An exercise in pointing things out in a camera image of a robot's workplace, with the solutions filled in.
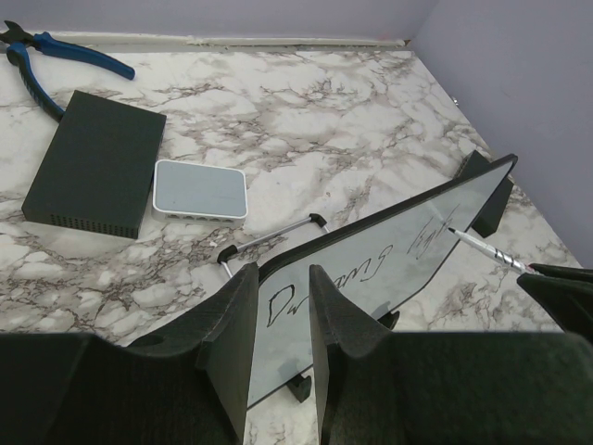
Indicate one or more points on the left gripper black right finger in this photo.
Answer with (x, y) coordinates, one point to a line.
(377, 386)

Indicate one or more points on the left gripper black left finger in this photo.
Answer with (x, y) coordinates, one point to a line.
(184, 383)

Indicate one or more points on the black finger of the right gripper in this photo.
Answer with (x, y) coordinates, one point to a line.
(563, 271)
(566, 297)

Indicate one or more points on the black whiteboard marker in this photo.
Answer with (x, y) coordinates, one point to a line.
(493, 253)

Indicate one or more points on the small whiteboard black frame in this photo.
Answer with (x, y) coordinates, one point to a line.
(379, 262)

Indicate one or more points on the black eraser block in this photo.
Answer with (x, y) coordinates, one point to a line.
(487, 221)

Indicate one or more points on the small white square device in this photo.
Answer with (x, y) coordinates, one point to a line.
(186, 192)

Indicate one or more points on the black rectangular box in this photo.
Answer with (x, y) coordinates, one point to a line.
(97, 172)

